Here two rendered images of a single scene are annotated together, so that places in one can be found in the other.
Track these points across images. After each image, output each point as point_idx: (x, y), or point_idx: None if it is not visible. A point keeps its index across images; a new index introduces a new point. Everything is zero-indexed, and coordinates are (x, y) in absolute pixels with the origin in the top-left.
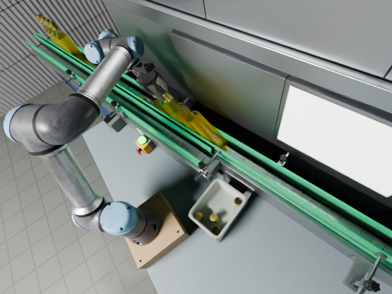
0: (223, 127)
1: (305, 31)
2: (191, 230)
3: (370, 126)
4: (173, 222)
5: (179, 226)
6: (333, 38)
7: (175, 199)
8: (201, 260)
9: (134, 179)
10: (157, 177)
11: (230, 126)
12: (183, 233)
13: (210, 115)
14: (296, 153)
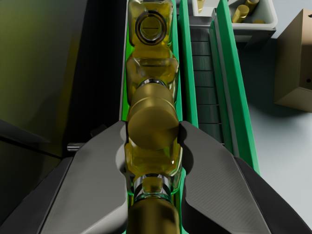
0: (92, 97)
1: None
2: (270, 41)
3: None
4: (308, 29)
5: (304, 19)
6: None
7: (261, 84)
8: (282, 14)
9: (309, 181)
10: (264, 142)
11: (88, 68)
12: (304, 9)
13: (81, 120)
14: None
